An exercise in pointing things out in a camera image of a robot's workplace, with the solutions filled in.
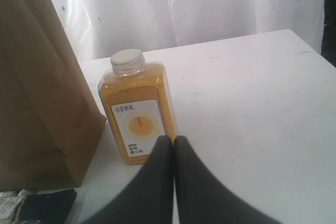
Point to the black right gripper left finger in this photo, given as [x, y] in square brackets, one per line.
[148, 197]

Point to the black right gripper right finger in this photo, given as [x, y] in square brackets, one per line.
[202, 198]

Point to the brown paper bag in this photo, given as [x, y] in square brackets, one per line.
[50, 122]

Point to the yellow millet bottle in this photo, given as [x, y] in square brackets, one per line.
[136, 98]

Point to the black rice vacuum pack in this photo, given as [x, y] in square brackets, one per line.
[38, 208]

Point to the white backdrop curtain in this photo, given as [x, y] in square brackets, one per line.
[99, 28]

